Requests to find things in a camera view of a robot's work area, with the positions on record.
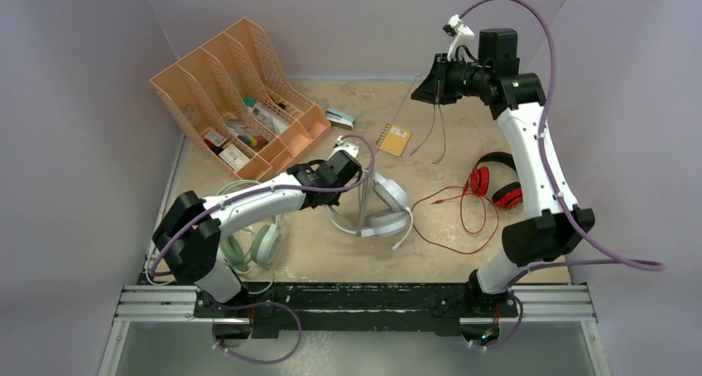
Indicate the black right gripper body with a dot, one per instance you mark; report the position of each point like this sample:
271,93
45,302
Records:
457,79

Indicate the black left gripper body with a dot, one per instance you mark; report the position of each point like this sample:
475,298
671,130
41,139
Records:
334,200

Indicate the red black headphones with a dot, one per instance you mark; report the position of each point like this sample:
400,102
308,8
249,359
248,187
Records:
483,182

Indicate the white over-ear headphones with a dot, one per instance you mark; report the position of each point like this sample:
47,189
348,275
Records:
396,218

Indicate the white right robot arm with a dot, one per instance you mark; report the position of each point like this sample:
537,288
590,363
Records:
517,102

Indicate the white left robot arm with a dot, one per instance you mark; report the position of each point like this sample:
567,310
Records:
189,235

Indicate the light blue stapler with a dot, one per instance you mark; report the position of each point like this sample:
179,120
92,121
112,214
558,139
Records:
340,119

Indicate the yellow spiral notebook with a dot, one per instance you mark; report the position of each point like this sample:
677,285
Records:
393,139

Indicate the clear plastic ruler pouch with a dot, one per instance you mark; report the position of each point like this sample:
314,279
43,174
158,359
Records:
268,119

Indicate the colourful marker set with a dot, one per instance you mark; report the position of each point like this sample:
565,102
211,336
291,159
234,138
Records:
255,142

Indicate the white staples box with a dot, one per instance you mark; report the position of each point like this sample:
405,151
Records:
234,157

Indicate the red white small box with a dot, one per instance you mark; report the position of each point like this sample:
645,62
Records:
215,138

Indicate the peach plastic file organizer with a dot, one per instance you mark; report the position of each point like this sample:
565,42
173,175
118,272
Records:
212,87

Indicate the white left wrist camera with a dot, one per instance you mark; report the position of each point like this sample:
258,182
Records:
344,145

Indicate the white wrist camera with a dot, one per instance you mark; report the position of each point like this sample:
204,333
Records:
460,33
344,145

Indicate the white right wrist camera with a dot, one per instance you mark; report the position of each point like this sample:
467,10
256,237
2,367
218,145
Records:
460,33

